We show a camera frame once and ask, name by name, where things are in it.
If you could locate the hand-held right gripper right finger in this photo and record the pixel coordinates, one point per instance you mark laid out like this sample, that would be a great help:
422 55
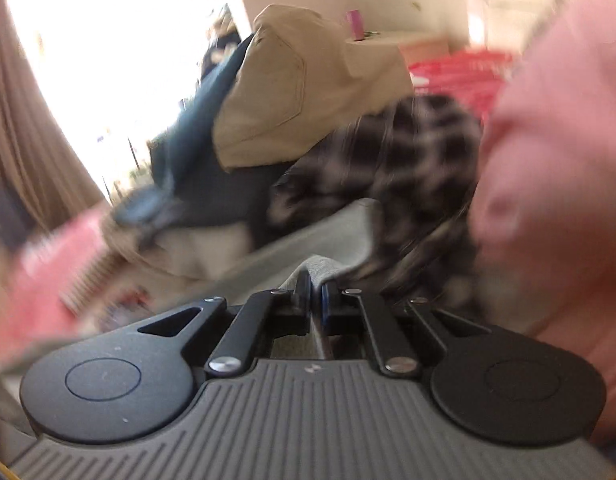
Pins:
327 305

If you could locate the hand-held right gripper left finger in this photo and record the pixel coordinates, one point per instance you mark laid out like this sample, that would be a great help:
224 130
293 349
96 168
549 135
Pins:
304 302

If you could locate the grey hoodie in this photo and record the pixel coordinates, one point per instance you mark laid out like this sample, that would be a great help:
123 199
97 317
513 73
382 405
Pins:
333 240

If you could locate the dark plaid shirt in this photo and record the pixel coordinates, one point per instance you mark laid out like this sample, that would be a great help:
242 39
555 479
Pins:
387 160

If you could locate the beige knit sweater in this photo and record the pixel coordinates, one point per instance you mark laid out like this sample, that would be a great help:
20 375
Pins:
138 265

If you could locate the blue denim garment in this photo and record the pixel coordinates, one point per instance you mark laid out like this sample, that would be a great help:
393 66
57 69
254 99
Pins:
198 120

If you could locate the khaki garment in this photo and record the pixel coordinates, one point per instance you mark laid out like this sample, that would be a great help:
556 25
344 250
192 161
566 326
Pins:
288 85

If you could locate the red floral blanket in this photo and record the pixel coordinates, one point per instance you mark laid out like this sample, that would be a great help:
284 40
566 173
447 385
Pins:
43 280

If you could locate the pink quilt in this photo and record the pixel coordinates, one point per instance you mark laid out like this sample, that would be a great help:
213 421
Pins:
552 160

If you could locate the pink nightstand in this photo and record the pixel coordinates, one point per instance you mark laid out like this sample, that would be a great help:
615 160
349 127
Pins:
412 47

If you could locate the pink bottle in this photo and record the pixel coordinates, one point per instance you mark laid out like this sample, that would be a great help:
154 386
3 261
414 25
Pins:
354 22

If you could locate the brown curtain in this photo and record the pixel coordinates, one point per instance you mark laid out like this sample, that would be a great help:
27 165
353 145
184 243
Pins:
18 135

